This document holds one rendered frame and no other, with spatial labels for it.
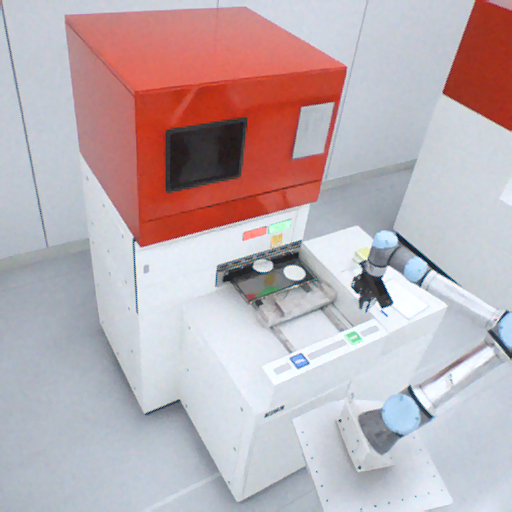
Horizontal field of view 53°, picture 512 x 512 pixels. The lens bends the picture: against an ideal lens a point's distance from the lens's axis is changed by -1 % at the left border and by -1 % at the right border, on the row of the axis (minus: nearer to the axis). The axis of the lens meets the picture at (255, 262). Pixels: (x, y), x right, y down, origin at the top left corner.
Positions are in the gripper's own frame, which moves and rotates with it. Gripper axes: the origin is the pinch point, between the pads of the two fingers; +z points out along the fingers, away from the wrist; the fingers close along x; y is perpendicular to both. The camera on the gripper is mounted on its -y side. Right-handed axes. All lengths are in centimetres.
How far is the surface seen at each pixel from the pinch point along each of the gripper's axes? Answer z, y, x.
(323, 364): 15.4, -4.1, 18.3
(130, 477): 111, 33, 83
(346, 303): 21.2, 21.5, -14.9
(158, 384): 82, 58, 58
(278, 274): 21, 49, 3
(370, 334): 14.7, -0.9, -7.5
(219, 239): -1, 58, 30
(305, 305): 22.7, 29.2, 1.4
